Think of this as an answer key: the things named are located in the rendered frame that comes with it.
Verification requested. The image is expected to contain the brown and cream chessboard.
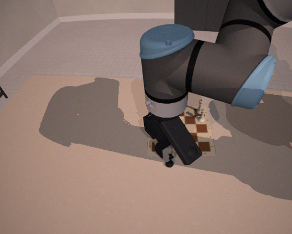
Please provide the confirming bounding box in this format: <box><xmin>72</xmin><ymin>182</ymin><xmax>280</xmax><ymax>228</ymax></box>
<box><xmin>147</xmin><ymin>106</ymin><xmax>216</xmax><ymax>156</ymax></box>

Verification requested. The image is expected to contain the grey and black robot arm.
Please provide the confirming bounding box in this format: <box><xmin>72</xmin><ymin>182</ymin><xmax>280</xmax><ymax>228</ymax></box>
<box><xmin>140</xmin><ymin>0</ymin><xmax>292</xmax><ymax>165</ymax></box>

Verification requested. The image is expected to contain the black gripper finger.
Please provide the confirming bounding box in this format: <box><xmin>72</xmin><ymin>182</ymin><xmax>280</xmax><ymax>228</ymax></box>
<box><xmin>170</xmin><ymin>145</ymin><xmax>177</xmax><ymax>159</ymax></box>
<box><xmin>154</xmin><ymin>141</ymin><xmax>170</xmax><ymax>162</ymax></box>

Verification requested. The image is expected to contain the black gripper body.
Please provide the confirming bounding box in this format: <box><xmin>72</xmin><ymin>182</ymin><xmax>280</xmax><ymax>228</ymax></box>
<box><xmin>143</xmin><ymin>112</ymin><xmax>180</xmax><ymax>147</ymax></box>

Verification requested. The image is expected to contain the white king chess piece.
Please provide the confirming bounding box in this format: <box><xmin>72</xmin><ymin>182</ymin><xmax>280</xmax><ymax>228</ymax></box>
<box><xmin>196</xmin><ymin>99</ymin><xmax>203</xmax><ymax>114</ymax></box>

